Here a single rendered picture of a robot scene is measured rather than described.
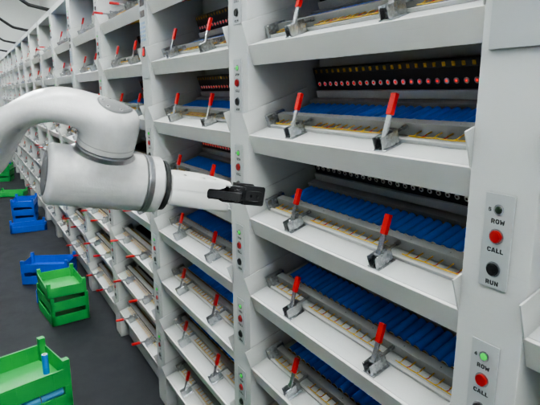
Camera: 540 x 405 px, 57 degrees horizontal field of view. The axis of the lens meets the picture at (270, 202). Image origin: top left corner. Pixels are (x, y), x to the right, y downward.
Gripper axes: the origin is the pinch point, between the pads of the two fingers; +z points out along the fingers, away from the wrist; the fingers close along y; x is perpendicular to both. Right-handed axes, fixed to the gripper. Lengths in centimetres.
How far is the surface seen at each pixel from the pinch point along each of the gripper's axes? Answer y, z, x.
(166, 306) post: -101, 30, -57
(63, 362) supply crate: -70, -11, -61
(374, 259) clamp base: 13.5, 18.1, -7.4
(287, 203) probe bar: -23.3, 24.3, -3.8
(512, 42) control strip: 35.5, 11.3, 24.3
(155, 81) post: -99, 14, 25
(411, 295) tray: 21.6, 19.1, -10.8
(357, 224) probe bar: 1.7, 23.9, -3.5
